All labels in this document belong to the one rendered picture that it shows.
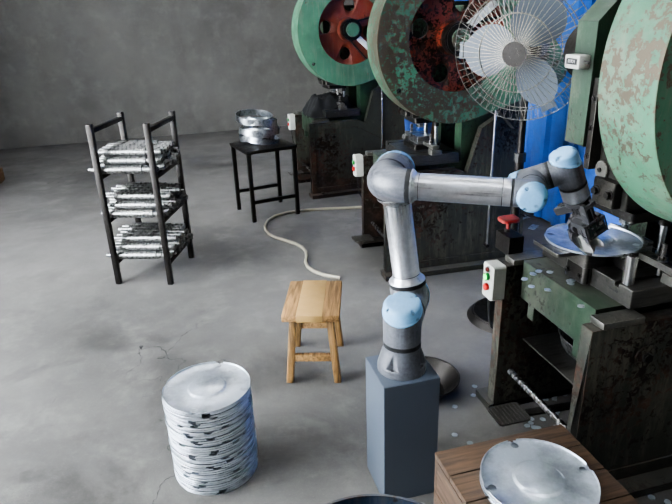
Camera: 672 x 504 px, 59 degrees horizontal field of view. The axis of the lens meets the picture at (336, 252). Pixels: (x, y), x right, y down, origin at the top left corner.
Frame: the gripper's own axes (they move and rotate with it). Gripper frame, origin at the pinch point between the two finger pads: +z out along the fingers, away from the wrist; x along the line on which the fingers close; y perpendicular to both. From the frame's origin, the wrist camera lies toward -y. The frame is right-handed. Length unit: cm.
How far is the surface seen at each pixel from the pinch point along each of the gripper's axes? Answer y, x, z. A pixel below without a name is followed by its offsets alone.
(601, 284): -0.4, 0.9, 14.3
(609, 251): 0.2, 6.2, 4.3
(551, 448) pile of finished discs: 29, -44, 26
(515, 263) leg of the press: -31.5, -9.8, 13.6
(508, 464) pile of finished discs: 30, -57, 20
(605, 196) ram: -6.8, 14.4, -8.6
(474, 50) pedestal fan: -105, 38, -38
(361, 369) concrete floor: -77, -75, 52
